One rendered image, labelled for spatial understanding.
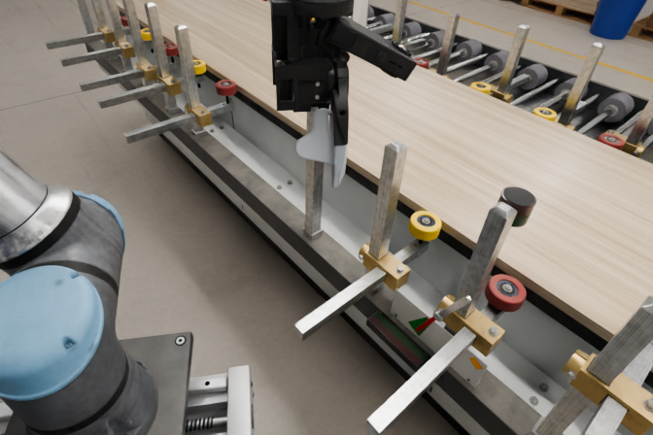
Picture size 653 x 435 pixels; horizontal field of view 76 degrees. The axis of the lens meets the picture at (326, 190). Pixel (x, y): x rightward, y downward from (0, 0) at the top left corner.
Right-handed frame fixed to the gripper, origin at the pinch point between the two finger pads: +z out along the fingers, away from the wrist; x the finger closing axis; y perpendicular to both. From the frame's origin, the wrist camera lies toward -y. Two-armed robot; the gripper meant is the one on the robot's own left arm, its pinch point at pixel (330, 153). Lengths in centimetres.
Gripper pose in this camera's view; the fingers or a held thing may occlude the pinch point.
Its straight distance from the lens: 56.4
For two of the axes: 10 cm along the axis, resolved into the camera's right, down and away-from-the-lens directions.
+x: 1.6, 6.3, -7.6
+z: -0.4, 7.8, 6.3
